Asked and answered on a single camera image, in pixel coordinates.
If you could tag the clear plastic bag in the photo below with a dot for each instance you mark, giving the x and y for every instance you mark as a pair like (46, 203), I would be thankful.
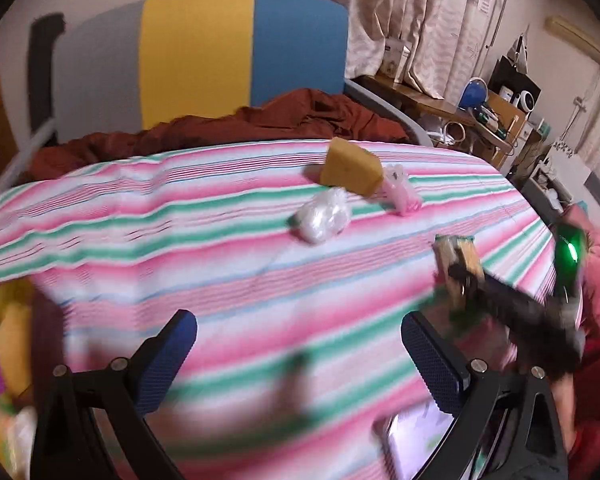
(323, 217)

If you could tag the dark red blanket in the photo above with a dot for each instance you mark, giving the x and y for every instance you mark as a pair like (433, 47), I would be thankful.
(302, 114)

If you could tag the yellow sponge block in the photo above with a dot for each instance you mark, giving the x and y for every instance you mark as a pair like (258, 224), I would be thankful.
(349, 166)

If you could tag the grey yellow blue headboard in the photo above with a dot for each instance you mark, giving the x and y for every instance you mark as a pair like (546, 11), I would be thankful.
(151, 61)

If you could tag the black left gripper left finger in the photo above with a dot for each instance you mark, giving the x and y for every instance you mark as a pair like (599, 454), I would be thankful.
(156, 363)

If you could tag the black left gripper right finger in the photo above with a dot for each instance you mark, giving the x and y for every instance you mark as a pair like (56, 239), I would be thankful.
(440, 364)

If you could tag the wooden bedside desk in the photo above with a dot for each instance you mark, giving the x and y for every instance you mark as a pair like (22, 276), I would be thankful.
(477, 138)

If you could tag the pink green striped bedsheet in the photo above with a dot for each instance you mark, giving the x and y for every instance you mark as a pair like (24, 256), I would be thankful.
(299, 351)

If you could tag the white bed rail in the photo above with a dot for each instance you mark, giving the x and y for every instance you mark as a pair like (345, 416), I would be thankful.
(20, 163)

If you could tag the smartphone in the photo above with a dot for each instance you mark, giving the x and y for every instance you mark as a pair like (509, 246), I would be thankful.
(408, 437)

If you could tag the black rolled mat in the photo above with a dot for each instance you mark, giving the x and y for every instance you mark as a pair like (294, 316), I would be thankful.
(44, 32)

